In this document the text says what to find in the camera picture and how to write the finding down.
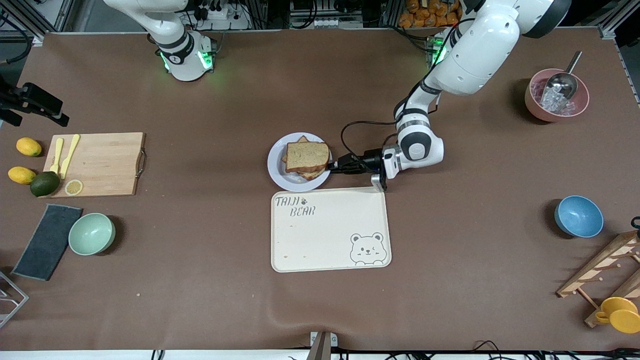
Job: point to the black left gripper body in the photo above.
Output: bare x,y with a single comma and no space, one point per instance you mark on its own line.
371,161

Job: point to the plain brown bread slice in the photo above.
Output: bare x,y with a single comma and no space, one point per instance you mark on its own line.
306,156

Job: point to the white round plate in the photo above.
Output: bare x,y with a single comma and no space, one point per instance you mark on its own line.
300,185

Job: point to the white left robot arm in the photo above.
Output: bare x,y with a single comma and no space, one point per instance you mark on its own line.
480,50

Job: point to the yellow lemon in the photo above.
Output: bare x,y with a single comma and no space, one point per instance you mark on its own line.
21,175
28,146

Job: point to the yellow plastic fork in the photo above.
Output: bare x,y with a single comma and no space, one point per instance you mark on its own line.
58,150

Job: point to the yellow plastic knife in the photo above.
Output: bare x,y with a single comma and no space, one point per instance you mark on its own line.
69,155

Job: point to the cream bear print tray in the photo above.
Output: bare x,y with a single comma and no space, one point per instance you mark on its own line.
325,235

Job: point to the green avocado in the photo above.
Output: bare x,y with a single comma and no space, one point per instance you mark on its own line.
45,183

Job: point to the lemon slice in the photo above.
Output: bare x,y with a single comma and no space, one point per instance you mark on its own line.
74,187

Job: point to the wooden cutting board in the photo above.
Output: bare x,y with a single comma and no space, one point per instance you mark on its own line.
110,165

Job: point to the dark grey cloth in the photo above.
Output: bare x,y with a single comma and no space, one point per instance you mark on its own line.
47,242

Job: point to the mint green bowl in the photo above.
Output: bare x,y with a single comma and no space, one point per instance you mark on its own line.
91,234

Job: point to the white power strip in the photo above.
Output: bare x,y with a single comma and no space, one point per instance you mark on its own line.
220,15
325,22

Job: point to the basket of orange buns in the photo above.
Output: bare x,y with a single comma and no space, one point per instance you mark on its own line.
420,17

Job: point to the pink bowl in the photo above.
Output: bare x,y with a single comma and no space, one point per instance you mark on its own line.
535,107

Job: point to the clear ice cubes pile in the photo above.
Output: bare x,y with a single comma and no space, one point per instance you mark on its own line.
550,102

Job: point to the metal scoop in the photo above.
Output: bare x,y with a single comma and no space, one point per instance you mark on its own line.
562,85

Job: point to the blue bowl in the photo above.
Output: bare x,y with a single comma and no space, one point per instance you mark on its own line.
579,216

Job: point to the wooden cup rack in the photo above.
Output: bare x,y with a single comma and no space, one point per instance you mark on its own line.
600,262

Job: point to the yellow cup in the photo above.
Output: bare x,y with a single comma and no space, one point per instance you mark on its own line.
622,317

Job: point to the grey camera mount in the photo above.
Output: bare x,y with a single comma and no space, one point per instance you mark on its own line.
322,345

